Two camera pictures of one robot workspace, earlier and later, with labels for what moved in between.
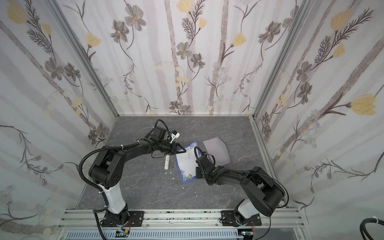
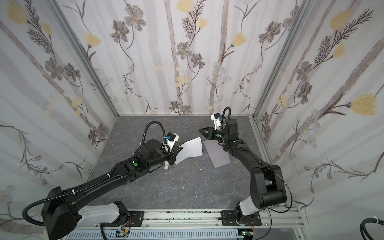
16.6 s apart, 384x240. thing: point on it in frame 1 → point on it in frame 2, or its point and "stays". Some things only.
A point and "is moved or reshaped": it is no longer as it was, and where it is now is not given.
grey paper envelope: [217, 148] stays
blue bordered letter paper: [186, 162] is moved or reshaped
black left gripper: [172, 147] → [171, 154]
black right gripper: [202, 161] → [214, 133]
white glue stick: [167, 162] stays
